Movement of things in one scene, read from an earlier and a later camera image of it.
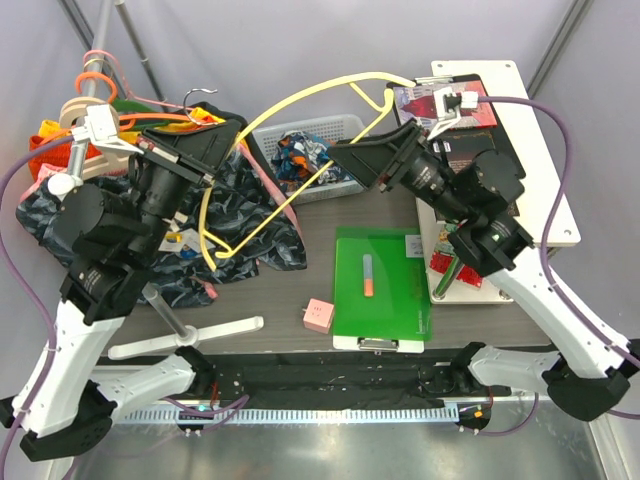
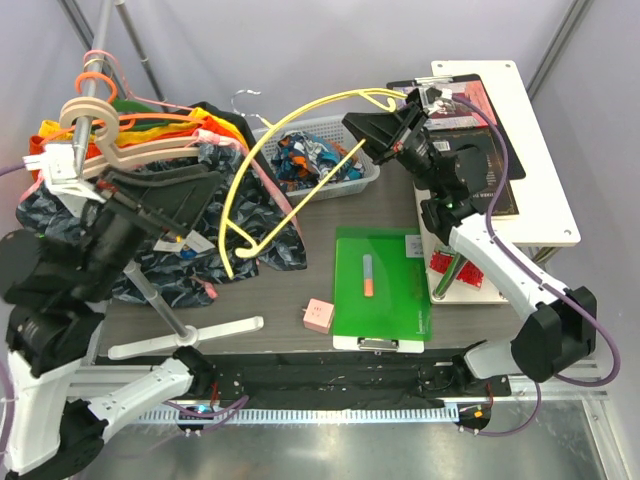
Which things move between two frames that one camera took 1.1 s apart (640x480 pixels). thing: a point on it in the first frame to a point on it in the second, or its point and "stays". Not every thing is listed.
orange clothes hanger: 132,117 stays
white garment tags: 174,241 stays
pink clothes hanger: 128,91 stays
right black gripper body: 404,155 to 399,134
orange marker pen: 368,275 stays
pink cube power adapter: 318,316 stays
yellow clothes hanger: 379,106 to 256,248
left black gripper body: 195,166 to 138,198
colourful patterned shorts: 298,157 stays
